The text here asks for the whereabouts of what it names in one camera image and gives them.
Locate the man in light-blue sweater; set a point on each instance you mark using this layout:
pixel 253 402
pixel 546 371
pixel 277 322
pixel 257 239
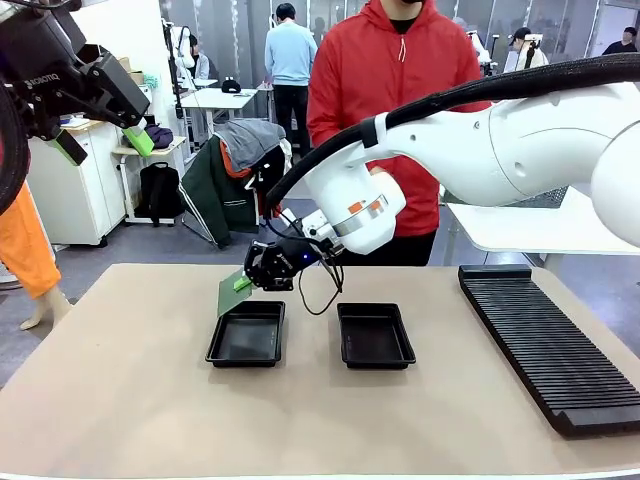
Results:
pixel 290 55

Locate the brown cardboard box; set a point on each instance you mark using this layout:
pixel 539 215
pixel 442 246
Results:
pixel 136 78
pixel 125 64

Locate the white work table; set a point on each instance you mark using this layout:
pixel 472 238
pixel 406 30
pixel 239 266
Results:
pixel 220 97

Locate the grey hooded jacket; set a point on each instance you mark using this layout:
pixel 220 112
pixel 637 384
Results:
pixel 252 142

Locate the dark green jacket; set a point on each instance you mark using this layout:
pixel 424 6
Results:
pixel 215 195

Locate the black garment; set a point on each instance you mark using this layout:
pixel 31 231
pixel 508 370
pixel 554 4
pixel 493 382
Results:
pixel 272 175

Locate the white cabinet with wooden top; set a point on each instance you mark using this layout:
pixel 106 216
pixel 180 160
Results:
pixel 75 200

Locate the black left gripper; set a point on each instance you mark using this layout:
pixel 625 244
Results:
pixel 40 65

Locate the person in red hoodie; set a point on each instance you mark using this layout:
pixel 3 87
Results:
pixel 400 100

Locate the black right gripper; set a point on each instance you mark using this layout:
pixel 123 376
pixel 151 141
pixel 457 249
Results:
pixel 285 262

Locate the black plastic ESD tray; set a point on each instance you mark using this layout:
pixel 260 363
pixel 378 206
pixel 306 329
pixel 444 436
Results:
pixel 247 337
pixel 372 340

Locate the seated person in grey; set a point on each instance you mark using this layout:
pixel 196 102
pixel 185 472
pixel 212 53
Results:
pixel 200 65

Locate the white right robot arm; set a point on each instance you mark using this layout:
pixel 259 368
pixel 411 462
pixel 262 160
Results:
pixel 500 145

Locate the purple bag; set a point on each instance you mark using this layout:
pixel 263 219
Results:
pixel 160 136

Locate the person's right hand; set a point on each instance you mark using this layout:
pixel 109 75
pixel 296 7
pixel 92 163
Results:
pixel 382 171

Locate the person in black top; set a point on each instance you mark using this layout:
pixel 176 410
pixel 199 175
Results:
pixel 622 47

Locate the person in beige top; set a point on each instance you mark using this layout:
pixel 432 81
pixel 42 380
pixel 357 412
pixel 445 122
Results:
pixel 530 57

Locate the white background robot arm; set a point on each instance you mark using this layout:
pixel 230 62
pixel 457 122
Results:
pixel 181 50
pixel 480 47

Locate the black slotted board rack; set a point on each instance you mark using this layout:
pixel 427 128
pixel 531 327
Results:
pixel 540 345

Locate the black backpack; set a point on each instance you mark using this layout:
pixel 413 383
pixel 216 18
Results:
pixel 159 192

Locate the small wooden-top side table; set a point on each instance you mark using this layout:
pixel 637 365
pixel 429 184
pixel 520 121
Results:
pixel 165 148

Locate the person's red-sleeved right forearm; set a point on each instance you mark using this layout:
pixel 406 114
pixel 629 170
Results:
pixel 330 132

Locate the black cap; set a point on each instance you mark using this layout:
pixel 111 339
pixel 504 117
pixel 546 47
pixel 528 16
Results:
pixel 231 86

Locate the green circuit board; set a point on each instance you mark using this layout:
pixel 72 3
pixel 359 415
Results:
pixel 229 297

